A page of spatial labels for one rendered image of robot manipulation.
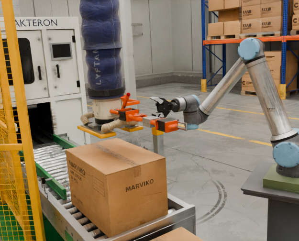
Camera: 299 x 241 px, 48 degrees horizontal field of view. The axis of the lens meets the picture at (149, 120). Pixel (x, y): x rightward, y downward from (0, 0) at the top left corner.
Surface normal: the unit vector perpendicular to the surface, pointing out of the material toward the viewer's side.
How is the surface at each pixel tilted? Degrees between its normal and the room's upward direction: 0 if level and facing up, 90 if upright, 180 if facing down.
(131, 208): 90
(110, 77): 75
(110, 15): 109
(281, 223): 90
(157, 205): 90
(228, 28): 90
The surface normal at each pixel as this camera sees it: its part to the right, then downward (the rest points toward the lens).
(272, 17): -0.79, 0.18
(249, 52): -0.55, 0.07
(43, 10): 0.63, 0.14
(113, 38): 0.74, 0.29
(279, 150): -0.48, 0.27
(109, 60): 0.29, -0.18
